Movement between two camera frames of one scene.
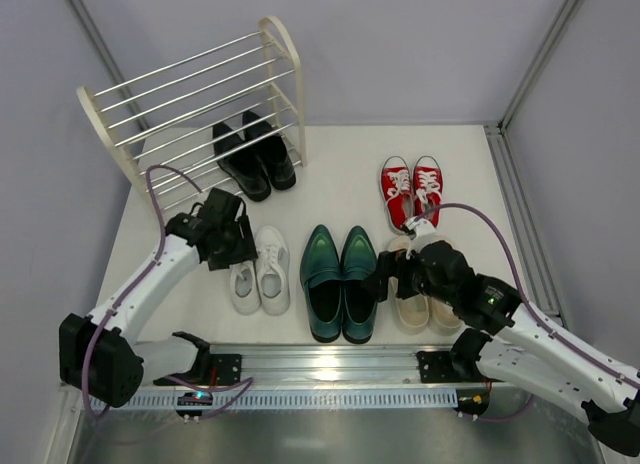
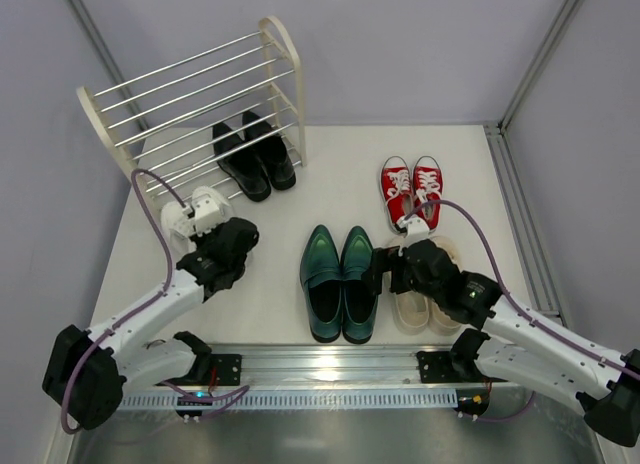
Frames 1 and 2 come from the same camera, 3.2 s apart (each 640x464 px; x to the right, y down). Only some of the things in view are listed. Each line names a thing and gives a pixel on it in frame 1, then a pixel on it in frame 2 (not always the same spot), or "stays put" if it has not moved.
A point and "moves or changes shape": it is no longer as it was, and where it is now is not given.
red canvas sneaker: [428, 187] stays put
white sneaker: [273, 270] moves or changes shape
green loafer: [359, 305] stays put
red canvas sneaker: [397, 192] stays put
